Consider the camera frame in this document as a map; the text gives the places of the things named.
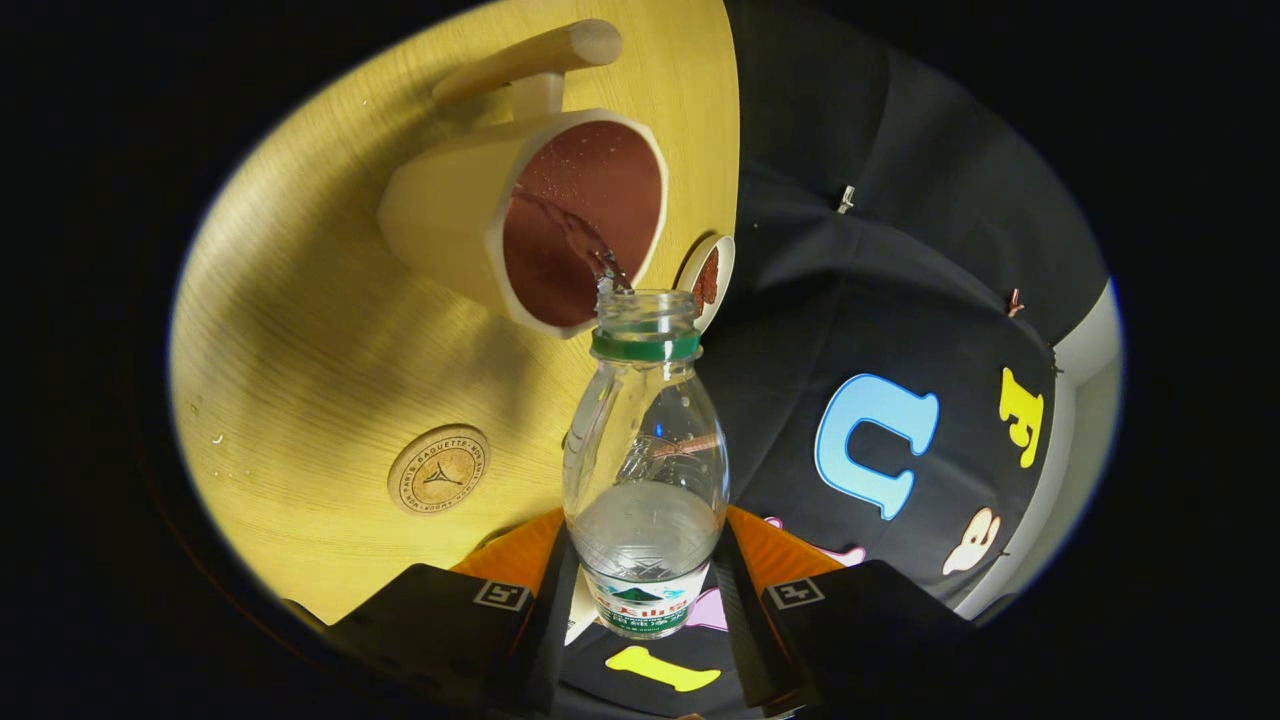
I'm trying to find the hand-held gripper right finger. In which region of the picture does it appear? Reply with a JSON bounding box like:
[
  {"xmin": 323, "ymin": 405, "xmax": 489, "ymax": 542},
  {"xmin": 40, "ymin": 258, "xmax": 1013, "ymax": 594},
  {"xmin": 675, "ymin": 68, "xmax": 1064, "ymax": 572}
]
[{"xmin": 712, "ymin": 505, "xmax": 976, "ymax": 716}]

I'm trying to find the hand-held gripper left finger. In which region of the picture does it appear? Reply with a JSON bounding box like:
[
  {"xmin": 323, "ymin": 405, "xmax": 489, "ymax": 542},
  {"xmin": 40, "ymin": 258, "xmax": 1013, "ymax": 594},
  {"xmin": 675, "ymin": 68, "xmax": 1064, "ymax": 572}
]
[{"xmin": 325, "ymin": 508, "xmax": 581, "ymax": 716}]

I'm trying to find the clear plastic juice bottle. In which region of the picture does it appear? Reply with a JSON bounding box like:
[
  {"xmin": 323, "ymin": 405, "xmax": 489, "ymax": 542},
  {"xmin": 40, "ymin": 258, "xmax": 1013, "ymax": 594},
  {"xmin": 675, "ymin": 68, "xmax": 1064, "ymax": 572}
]
[{"xmin": 563, "ymin": 289, "xmax": 731, "ymax": 639}]

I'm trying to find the round wooden coaster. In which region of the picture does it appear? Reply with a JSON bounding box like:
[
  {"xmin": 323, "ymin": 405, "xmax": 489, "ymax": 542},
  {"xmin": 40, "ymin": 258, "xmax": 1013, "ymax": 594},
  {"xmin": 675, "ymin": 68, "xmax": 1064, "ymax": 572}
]
[{"xmin": 388, "ymin": 424, "xmax": 491, "ymax": 515}]

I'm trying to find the beige cup with wooden handle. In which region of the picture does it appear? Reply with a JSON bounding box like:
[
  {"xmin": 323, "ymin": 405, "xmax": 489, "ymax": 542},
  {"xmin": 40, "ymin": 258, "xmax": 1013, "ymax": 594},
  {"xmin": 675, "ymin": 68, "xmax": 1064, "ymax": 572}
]
[{"xmin": 377, "ymin": 18, "xmax": 669, "ymax": 340}]

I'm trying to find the black backdrop cloth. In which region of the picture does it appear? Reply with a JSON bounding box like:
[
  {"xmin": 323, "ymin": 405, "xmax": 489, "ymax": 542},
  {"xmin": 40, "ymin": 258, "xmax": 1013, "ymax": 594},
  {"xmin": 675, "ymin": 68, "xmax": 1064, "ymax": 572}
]
[{"xmin": 560, "ymin": 0, "xmax": 1111, "ymax": 720}]

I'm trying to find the small white plate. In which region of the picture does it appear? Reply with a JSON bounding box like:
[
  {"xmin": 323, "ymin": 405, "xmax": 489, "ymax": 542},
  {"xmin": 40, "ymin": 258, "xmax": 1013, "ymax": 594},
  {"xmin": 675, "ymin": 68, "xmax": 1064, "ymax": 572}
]
[{"xmin": 675, "ymin": 234, "xmax": 736, "ymax": 334}]

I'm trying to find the wooden table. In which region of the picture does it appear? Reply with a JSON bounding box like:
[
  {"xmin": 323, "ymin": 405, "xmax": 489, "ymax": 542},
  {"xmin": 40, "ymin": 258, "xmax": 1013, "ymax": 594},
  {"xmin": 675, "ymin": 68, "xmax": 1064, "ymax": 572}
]
[{"xmin": 168, "ymin": 0, "xmax": 741, "ymax": 626}]

